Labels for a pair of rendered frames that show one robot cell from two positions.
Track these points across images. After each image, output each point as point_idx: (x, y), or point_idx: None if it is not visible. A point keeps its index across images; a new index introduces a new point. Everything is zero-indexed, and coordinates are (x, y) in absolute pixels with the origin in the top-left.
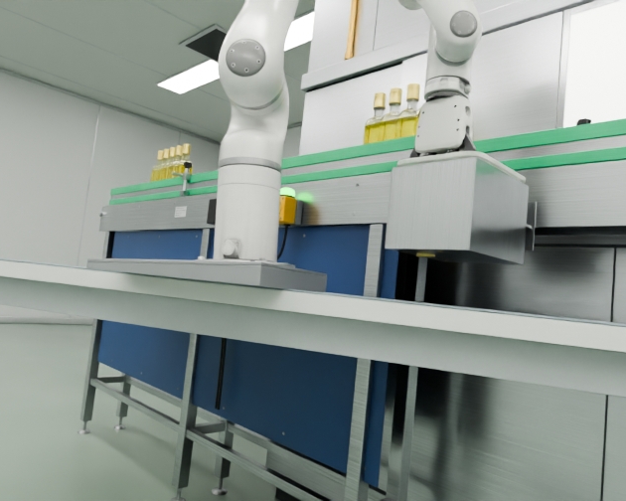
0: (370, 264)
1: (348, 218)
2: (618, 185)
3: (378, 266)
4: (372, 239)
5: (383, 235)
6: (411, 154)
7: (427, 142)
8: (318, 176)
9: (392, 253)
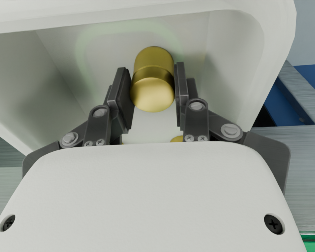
0: (300, 82)
1: None
2: None
3: (284, 81)
4: None
5: (305, 114)
6: (281, 155)
7: (185, 169)
8: None
9: (272, 102)
